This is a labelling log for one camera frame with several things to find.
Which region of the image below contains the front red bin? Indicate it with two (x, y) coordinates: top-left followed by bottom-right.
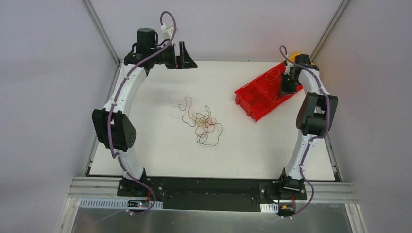
(234, 84), (274, 122)

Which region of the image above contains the wire bundle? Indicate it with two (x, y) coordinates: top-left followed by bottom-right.
(169, 96), (224, 147)

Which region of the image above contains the yellow plastic bin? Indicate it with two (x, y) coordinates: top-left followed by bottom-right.
(288, 53), (301, 63)

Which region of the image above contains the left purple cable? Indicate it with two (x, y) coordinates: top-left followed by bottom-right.
(107, 11), (178, 216)

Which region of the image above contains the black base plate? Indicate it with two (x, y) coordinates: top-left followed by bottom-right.
(117, 176), (307, 212)

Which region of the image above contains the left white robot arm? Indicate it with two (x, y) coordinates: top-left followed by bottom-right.
(92, 27), (197, 197)

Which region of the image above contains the orange wire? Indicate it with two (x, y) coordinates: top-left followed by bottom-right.
(258, 68), (284, 103)

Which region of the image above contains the red bin near yellow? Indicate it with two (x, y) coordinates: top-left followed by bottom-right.
(264, 63), (303, 96)

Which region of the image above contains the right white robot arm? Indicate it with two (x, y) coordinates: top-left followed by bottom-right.
(275, 54), (338, 199)

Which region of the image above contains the middle red bin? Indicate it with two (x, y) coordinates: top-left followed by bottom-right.
(252, 76), (290, 112)

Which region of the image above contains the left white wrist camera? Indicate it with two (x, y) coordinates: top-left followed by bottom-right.
(161, 24), (178, 40)

